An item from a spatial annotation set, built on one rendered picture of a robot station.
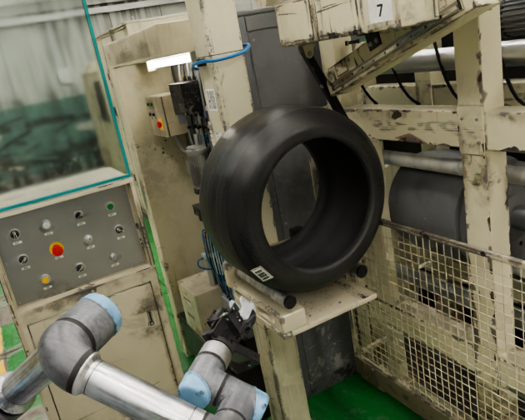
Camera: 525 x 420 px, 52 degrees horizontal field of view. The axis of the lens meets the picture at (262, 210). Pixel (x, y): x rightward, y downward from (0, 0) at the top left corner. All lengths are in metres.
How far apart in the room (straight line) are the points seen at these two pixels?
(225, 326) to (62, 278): 0.99
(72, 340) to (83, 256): 1.00
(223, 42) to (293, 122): 0.46
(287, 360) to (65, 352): 1.20
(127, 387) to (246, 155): 0.69
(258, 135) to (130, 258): 0.93
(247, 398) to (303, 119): 0.78
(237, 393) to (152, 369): 1.18
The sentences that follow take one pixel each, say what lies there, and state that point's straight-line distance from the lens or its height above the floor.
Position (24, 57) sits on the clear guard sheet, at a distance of 2.06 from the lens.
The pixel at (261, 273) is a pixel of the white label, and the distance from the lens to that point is 1.57.
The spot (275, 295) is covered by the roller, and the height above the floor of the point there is 0.91.
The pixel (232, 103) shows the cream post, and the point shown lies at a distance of 1.87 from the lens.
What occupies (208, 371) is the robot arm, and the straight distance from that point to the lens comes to 1.24.
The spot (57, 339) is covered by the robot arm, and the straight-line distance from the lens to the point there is 1.21.
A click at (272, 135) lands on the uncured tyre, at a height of 1.42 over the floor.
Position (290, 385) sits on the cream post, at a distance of 2.28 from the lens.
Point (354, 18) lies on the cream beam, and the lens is 1.59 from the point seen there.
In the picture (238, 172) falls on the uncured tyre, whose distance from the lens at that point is 1.48.
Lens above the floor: 1.66
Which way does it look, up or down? 17 degrees down
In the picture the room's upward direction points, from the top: 11 degrees counter-clockwise
